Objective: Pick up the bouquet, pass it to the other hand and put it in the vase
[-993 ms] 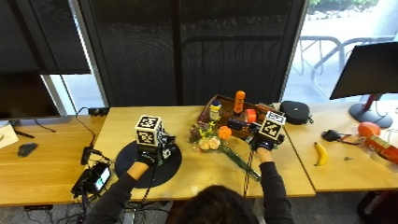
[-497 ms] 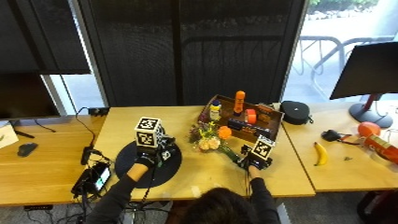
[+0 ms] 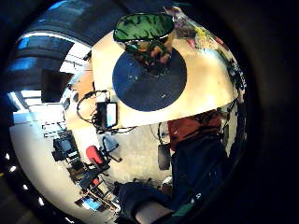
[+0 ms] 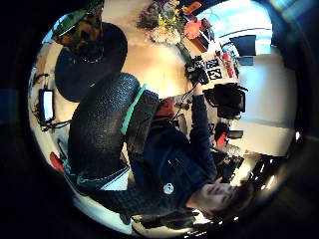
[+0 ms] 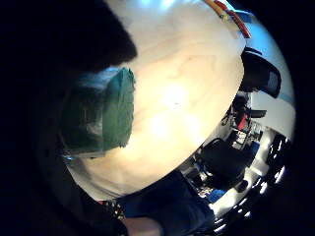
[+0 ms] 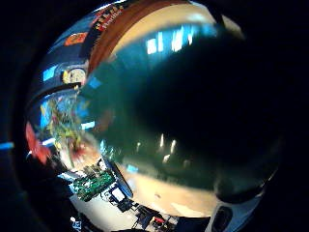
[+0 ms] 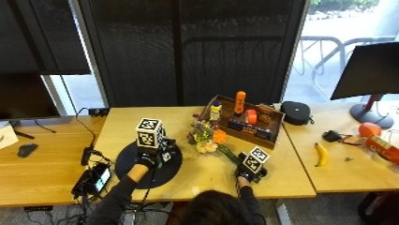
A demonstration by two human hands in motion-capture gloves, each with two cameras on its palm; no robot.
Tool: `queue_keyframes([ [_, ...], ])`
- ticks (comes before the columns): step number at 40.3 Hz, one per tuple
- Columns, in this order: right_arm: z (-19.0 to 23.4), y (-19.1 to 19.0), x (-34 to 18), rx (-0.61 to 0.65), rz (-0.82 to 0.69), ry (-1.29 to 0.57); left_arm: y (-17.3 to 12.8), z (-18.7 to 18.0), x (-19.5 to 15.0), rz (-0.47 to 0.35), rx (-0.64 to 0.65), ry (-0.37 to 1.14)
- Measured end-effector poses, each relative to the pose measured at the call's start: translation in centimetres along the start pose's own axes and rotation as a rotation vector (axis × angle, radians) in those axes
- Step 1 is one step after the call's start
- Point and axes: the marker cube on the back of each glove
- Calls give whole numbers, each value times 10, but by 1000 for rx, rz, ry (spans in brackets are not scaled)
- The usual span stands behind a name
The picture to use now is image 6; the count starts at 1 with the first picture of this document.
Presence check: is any black equipment with red part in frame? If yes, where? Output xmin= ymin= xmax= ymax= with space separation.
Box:
xmin=133 ymin=206 xmax=170 ymax=230

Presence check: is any small white screen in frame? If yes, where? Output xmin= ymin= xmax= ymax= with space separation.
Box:
xmin=110 ymin=188 xmax=127 ymax=203

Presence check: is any green patterned board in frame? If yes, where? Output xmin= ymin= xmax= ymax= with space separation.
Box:
xmin=70 ymin=167 xmax=117 ymax=203

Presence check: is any pale round sign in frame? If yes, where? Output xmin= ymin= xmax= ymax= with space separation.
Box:
xmin=62 ymin=67 xmax=88 ymax=86

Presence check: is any orange printed barrier banner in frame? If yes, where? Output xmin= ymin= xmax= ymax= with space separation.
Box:
xmin=86 ymin=0 xmax=194 ymax=75

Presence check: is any red cloth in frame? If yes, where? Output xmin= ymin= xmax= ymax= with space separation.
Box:
xmin=25 ymin=122 xmax=52 ymax=165

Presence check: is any orange rectangular sign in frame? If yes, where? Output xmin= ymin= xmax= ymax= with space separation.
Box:
xmin=63 ymin=32 xmax=89 ymax=47

